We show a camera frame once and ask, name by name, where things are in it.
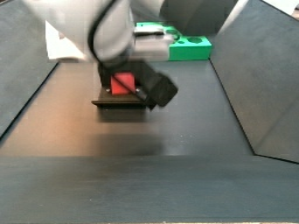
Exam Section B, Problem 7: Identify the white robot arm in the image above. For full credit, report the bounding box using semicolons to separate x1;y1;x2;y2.
22;0;174;67

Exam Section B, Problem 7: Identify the red oval cylinder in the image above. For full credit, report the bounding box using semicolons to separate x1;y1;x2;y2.
111;73;137;95

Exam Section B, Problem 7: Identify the black cradle fixture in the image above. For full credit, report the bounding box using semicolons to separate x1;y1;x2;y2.
91;62;150;108

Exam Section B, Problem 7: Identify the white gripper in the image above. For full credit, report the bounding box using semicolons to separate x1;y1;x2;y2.
130;26;174;61

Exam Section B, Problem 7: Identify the green shape sorter block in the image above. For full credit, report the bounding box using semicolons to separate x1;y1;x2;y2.
137;22;213;61

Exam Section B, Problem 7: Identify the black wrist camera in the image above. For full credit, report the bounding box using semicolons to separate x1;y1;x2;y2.
99;60;178;109

